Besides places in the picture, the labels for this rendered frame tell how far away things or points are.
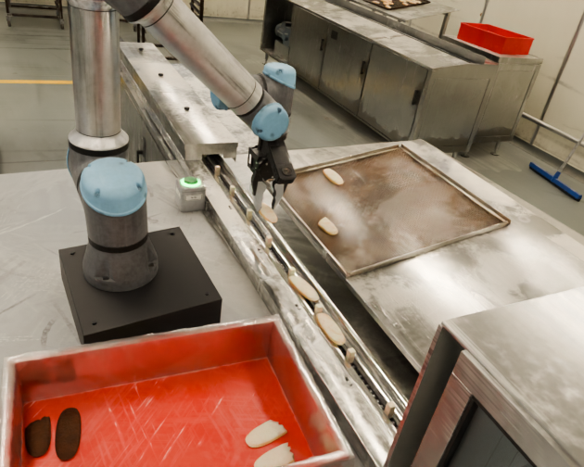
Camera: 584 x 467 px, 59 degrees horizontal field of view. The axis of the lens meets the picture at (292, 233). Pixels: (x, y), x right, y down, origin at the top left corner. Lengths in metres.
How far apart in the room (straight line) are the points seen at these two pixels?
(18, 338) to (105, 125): 0.44
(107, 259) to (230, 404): 0.36
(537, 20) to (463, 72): 1.56
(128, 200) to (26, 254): 0.43
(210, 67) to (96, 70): 0.22
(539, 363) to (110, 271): 0.82
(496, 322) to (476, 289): 0.75
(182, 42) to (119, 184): 0.28
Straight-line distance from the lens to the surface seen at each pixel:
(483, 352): 0.47
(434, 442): 0.53
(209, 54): 0.96
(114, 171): 1.04
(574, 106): 5.20
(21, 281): 1.28
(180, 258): 1.17
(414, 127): 4.03
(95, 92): 1.06
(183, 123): 1.85
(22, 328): 1.16
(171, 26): 0.92
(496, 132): 4.88
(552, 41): 5.40
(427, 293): 1.21
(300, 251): 1.40
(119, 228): 1.03
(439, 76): 3.97
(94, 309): 1.07
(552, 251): 1.43
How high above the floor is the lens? 1.59
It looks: 32 degrees down
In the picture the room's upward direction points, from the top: 10 degrees clockwise
